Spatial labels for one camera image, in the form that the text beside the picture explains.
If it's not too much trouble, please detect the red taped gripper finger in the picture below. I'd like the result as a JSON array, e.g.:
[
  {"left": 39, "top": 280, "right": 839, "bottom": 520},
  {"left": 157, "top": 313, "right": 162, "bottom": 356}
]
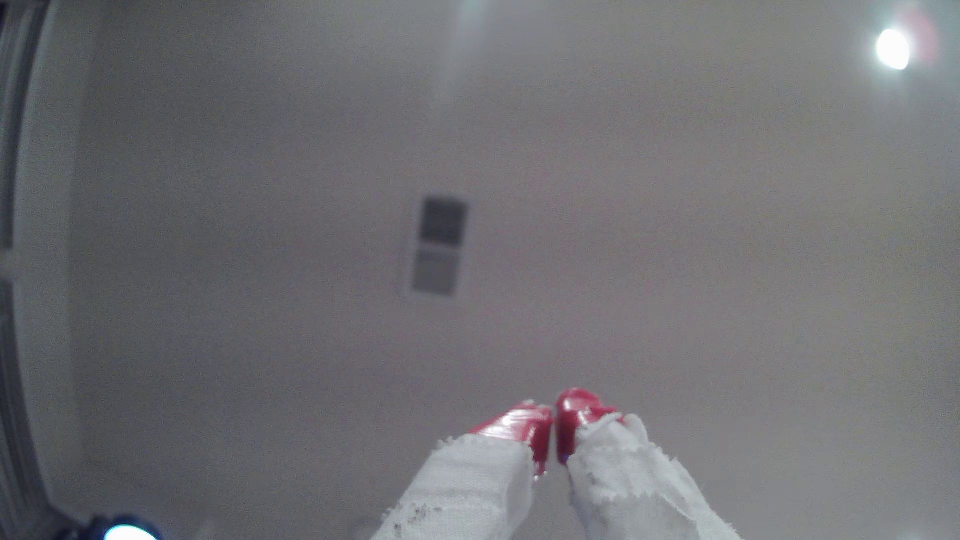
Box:
[
  {"left": 371, "top": 401, "right": 555, "bottom": 540},
  {"left": 555, "top": 387, "right": 744, "bottom": 540}
]

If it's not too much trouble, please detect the rectangular ceiling air vent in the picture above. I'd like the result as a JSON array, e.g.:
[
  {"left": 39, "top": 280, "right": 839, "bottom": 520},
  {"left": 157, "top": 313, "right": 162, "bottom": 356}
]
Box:
[{"left": 405, "top": 193, "right": 472, "bottom": 303}]

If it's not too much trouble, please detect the bright lamp with dark rim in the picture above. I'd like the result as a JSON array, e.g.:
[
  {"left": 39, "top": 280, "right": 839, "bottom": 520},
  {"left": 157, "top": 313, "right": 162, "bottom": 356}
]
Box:
[{"left": 75, "top": 513, "right": 165, "bottom": 540}]

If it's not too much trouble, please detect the round ceiling light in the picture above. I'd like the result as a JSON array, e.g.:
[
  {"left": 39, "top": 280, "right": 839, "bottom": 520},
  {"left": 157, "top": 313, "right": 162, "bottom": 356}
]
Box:
[{"left": 873, "top": 26, "right": 915, "bottom": 72}]

